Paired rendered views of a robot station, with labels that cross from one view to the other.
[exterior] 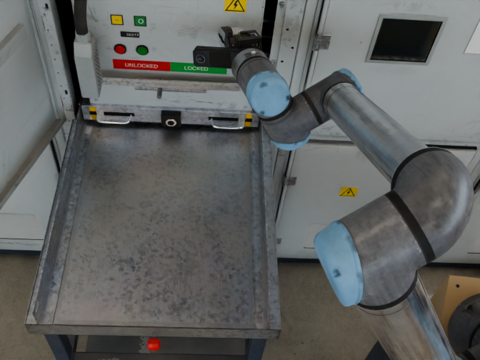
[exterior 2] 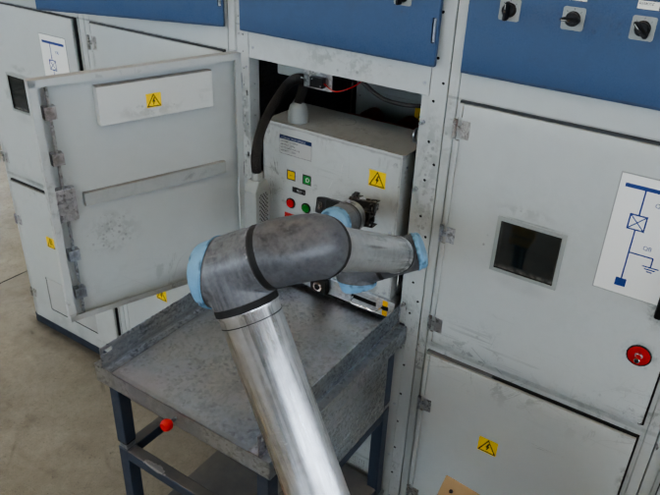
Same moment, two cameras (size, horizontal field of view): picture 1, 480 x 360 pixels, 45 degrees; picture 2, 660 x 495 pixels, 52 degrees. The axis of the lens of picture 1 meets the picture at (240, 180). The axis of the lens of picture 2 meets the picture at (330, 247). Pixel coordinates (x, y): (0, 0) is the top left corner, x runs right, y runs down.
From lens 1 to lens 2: 0.99 m
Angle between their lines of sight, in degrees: 36
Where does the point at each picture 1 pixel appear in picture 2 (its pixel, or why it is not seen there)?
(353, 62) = (477, 266)
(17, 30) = (218, 162)
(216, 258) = not seen: hidden behind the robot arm
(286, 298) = not seen: outside the picture
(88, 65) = (252, 199)
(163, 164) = (289, 315)
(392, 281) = (225, 283)
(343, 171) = (479, 412)
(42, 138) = not seen: hidden behind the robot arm
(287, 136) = (344, 275)
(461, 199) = (300, 234)
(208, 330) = (212, 434)
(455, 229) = (280, 250)
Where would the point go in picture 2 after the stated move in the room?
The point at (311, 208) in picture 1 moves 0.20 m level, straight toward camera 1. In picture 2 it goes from (449, 456) to (403, 484)
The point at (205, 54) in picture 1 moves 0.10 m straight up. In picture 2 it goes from (323, 202) to (324, 168)
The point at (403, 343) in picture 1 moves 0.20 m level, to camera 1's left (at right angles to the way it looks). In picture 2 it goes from (249, 385) to (174, 337)
